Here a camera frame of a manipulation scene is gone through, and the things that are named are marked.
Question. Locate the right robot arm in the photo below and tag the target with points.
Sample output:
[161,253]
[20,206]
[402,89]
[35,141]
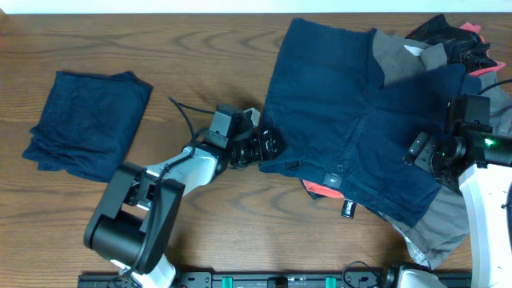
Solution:
[470,159]

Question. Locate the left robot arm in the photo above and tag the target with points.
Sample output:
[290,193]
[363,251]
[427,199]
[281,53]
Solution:
[133,221]

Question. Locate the folded navy blue cloth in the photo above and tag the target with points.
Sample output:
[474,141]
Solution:
[88,123]

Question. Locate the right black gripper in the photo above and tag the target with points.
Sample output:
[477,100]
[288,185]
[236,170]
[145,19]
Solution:
[422,150]

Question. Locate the black garment with label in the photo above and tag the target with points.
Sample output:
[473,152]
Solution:
[348,207]

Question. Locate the coral red garment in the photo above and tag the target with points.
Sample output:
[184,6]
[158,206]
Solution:
[402,58]

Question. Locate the navy blue shorts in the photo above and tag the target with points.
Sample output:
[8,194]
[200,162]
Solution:
[344,128]

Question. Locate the grey shirt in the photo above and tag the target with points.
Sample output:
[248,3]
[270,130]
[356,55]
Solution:
[445,225]

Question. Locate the black patterned garment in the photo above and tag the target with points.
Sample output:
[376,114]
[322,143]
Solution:
[461,46]

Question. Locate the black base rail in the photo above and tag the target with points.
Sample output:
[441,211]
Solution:
[209,280]

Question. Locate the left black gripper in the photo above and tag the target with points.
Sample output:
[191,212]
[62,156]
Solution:
[267,150]

